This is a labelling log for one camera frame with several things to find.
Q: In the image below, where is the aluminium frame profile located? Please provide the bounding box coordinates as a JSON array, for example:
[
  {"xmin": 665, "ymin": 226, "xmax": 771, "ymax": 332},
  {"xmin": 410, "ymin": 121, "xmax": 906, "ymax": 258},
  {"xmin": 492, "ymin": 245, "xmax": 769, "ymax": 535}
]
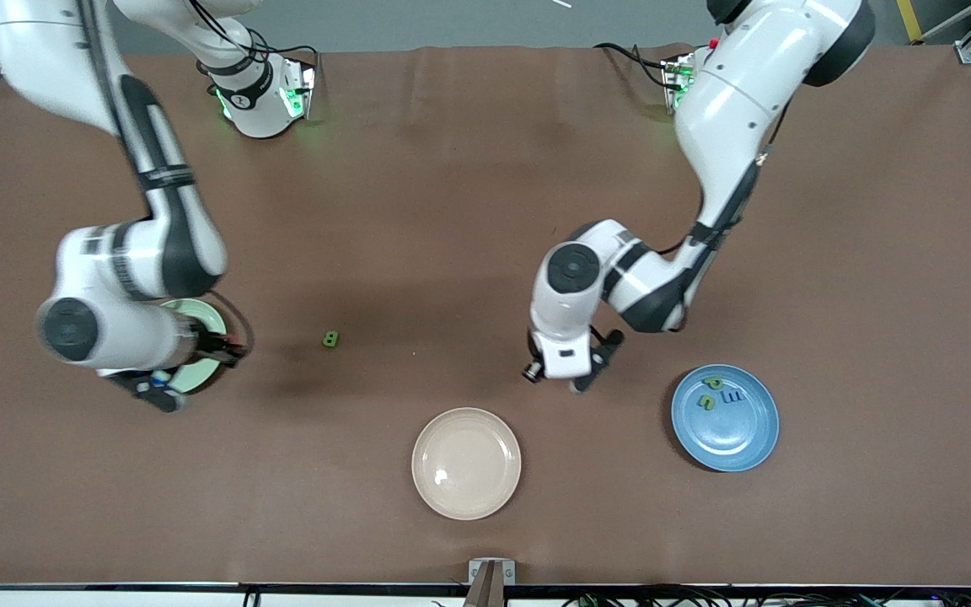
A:
[{"xmin": 915, "ymin": 0, "xmax": 971, "ymax": 65}]

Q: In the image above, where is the black right arm base cable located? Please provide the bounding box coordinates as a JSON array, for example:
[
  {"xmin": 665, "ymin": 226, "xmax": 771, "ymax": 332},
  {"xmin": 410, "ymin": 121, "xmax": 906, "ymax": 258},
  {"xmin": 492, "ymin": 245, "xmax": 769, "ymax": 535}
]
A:
[{"xmin": 254, "ymin": 38, "xmax": 322, "ymax": 73}]

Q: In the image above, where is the blue plate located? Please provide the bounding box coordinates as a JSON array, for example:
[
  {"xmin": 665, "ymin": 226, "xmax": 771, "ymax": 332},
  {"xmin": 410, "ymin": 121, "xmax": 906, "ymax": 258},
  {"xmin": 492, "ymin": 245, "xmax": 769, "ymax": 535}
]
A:
[{"xmin": 671, "ymin": 363, "xmax": 781, "ymax": 473}]

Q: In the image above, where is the arm base connector bracket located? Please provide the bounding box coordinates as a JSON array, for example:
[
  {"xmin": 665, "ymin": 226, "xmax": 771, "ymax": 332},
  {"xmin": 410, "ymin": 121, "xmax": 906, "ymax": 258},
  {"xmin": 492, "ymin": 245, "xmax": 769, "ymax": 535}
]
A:
[
  {"xmin": 661, "ymin": 55, "xmax": 693, "ymax": 115},
  {"xmin": 282, "ymin": 57, "xmax": 319, "ymax": 121}
]

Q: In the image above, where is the brown table cloth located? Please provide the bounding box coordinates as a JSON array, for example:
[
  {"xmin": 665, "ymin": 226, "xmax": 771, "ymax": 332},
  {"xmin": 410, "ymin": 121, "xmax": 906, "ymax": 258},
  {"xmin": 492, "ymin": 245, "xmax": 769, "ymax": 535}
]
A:
[{"xmin": 0, "ymin": 44, "xmax": 971, "ymax": 588}]

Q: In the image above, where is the beige plate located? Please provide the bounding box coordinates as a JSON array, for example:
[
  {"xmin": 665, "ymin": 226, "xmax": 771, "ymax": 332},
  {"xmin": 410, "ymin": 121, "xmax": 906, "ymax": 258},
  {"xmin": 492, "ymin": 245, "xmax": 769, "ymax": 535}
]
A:
[{"xmin": 411, "ymin": 407, "xmax": 523, "ymax": 521}]

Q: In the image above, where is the green plate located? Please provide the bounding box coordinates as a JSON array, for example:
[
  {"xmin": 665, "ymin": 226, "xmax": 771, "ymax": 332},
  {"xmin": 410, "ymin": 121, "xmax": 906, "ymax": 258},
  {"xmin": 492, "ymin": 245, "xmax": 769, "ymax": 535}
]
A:
[{"xmin": 157, "ymin": 298, "xmax": 229, "ymax": 395}]

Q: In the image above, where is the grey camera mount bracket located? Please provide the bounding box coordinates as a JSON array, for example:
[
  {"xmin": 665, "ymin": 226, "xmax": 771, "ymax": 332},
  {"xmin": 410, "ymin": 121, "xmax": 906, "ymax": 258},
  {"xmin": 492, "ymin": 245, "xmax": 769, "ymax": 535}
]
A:
[{"xmin": 463, "ymin": 558, "xmax": 518, "ymax": 607}]

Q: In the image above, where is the black arm base cable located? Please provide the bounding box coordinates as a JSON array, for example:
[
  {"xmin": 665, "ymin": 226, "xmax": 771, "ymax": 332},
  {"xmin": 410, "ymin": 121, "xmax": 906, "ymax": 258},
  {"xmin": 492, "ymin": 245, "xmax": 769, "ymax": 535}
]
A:
[
  {"xmin": 593, "ymin": 42, "xmax": 673, "ymax": 90},
  {"xmin": 254, "ymin": 38, "xmax": 322, "ymax": 73}
]

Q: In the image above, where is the black left arm base cable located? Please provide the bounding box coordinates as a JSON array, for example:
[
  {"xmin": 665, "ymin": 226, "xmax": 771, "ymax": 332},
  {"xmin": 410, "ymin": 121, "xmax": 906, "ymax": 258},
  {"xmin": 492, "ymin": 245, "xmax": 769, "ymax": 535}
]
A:
[{"xmin": 593, "ymin": 42, "xmax": 673, "ymax": 90}]

